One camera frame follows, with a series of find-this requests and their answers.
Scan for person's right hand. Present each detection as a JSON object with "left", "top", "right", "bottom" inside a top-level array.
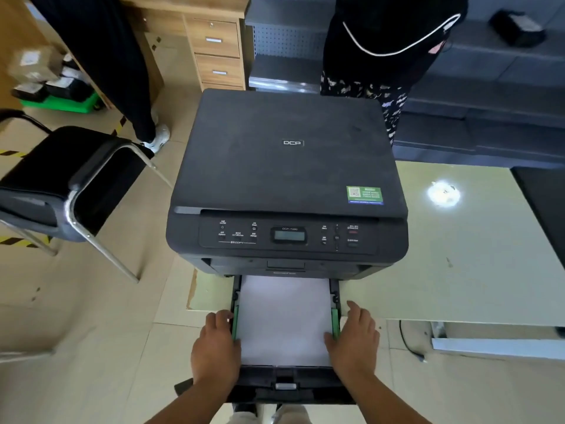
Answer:
[{"left": 324, "top": 300, "right": 380, "bottom": 385}]

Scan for person's left hand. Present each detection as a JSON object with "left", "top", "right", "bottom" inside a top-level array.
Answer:
[{"left": 191, "top": 310, "right": 242, "bottom": 390}]

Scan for black printer paper tray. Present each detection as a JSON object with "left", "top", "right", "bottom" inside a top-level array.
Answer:
[{"left": 174, "top": 274, "right": 356, "bottom": 405}]

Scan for person's right forearm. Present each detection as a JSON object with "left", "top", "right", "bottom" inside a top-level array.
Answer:
[{"left": 338, "top": 376, "right": 432, "bottom": 424}]

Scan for person's left forearm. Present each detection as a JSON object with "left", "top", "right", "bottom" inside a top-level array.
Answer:
[{"left": 142, "top": 379, "right": 241, "bottom": 424}]

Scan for white paper stack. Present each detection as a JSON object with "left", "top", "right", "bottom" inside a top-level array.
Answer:
[{"left": 238, "top": 276, "right": 333, "bottom": 368}]

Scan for person's light trousers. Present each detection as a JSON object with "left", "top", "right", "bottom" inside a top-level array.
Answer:
[{"left": 227, "top": 404, "right": 312, "bottom": 424}]

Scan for green sticker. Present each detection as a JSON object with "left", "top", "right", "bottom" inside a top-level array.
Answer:
[{"left": 346, "top": 185, "right": 385, "bottom": 206}]

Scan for white metal table bar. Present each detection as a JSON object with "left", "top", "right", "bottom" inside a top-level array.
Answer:
[{"left": 430, "top": 336, "right": 565, "bottom": 362}]

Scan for black multifunction printer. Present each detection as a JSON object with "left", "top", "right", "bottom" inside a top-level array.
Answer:
[{"left": 166, "top": 88, "right": 409, "bottom": 281}]

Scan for black panel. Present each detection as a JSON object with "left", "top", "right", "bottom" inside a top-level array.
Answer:
[{"left": 510, "top": 167, "right": 565, "bottom": 263}]

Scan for wooden desk drawer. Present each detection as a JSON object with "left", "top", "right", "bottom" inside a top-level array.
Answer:
[
  {"left": 195, "top": 53, "right": 245, "bottom": 87},
  {"left": 185, "top": 18, "right": 242, "bottom": 58}
]

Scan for grey metal shelf unit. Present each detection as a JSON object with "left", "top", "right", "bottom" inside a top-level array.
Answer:
[{"left": 245, "top": 0, "right": 565, "bottom": 169}]

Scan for green plastic crate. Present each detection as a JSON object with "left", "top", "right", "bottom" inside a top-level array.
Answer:
[{"left": 20, "top": 92, "right": 102, "bottom": 115}]

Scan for wooden desk with drawers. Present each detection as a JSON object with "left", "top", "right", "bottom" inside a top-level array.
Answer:
[{"left": 118, "top": 0, "right": 251, "bottom": 91}]

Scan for black packets with white labels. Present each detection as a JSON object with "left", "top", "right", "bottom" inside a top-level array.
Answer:
[{"left": 12, "top": 66, "right": 91, "bottom": 103}]

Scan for brown cardboard box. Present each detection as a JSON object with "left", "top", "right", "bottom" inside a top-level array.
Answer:
[{"left": 9, "top": 46, "right": 67, "bottom": 85}]

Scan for black device on shelf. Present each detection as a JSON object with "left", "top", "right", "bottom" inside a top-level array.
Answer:
[{"left": 488, "top": 9, "right": 547, "bottom": 48}]

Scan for black cable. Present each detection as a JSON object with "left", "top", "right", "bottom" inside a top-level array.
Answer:
[{"left": 399, "top": 321, "right": 427, "bottom": 363}]

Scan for black chair with metal frame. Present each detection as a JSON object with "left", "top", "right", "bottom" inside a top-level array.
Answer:
[{"left": 0, "top": 109, "right": 174, "bottom": 284}]

